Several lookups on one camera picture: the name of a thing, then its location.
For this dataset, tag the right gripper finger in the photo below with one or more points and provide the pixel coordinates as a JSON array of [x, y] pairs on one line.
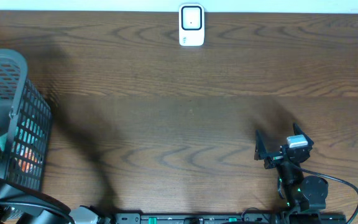
[[298, 131], [260, 146]]

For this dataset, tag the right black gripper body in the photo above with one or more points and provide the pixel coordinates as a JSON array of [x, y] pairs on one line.
[[275, 160]]

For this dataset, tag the orange Kleenex tissue pack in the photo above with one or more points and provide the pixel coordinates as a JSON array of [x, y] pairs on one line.
[[29, 161]]

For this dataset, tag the teal wet wipes pack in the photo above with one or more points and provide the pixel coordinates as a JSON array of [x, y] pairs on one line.
[[29, 135]]

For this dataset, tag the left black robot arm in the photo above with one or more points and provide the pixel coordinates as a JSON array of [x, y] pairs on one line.
[[69, 180]]

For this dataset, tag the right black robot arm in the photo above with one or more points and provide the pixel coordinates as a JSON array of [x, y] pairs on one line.
[[305, 196]]

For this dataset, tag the white barcode scanner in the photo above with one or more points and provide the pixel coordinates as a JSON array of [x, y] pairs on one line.
[[191, 25]]

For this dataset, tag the grey plastic mesh basket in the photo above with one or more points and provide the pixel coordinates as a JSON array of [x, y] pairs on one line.
[[19, 99]]

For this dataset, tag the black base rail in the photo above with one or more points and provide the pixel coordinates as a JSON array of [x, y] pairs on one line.
[[250, 217]]

